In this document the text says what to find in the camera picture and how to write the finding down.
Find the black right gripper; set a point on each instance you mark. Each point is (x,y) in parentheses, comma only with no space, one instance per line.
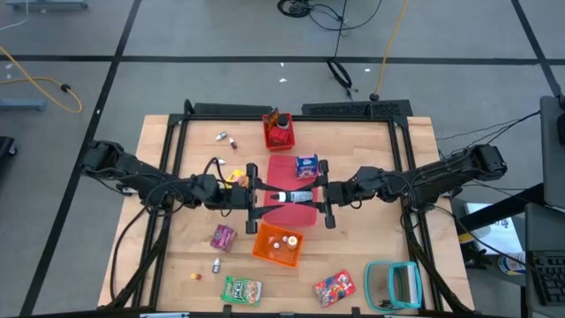
(348,192)

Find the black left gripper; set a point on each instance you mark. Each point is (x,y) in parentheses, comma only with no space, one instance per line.
(229,196)

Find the black food colouring bottle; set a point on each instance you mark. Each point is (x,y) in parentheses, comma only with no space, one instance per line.
(300,197)

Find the blue mini cereal box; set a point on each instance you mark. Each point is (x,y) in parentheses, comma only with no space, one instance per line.
(306,166)

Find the yellow mini cereal box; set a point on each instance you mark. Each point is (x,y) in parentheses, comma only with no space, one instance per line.
(236,176)

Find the small dark white-capped bottle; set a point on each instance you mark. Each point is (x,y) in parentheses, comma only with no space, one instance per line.
(276,245)

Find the yellow food colouring bottle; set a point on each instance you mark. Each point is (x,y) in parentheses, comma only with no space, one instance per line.
(291,242)

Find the orange plastic slotted basket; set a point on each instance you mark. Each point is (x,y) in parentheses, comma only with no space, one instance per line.
(265,256)

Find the purple Raisin Bran box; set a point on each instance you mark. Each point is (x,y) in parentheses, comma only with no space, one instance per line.
(223,237)

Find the orange snack packet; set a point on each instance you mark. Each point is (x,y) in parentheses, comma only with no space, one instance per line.
(279,136)

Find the orange jar with black cap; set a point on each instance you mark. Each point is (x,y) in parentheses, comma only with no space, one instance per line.
(283,121)

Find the red candy bag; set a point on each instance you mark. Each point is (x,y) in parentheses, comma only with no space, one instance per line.
(333,288)

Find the green candy bag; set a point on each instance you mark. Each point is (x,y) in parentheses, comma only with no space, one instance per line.
(241,291)

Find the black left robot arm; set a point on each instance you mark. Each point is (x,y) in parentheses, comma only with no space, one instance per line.
(132,172)

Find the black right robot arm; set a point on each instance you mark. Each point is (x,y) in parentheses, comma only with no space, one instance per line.
(441,176)

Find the translucent pink plastic tray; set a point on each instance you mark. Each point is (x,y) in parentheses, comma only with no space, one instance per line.
(287,216)

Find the small red plastic basket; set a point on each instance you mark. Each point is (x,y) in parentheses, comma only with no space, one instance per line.
(289,143)

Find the small brown dropper bottle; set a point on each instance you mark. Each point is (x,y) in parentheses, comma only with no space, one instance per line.
(232,143)

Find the small grey white-capped bottle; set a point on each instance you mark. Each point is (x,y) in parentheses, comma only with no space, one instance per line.
(216,265)

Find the black vented box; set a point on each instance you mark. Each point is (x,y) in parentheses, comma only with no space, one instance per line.
(353,108)

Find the flat black box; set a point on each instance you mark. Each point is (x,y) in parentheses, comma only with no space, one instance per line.
(231,109)

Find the small yellow red bottle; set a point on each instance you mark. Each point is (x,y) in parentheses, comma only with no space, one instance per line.
(196,276)

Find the white paper sheet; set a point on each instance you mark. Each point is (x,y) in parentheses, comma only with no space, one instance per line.
(494,234)

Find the black desk bar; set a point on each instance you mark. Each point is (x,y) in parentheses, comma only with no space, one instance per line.
(507,205)

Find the white round container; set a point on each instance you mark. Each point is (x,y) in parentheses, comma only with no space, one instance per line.
(512,265)

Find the grey laptop with keyboard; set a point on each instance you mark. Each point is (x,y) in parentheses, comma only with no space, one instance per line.
(545,225)

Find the grey monitor back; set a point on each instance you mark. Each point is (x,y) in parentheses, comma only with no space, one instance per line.
(554,168)

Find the grey furniture foot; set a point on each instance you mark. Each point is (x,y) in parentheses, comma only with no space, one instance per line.
(44,4)
(22,105)

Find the black floor object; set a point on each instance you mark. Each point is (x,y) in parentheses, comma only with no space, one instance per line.
(5,148)

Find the black metal table frame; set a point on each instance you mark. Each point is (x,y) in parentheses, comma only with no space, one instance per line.
(335,117)

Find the silver metal bracket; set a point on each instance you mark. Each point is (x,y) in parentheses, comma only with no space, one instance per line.
(163,315)

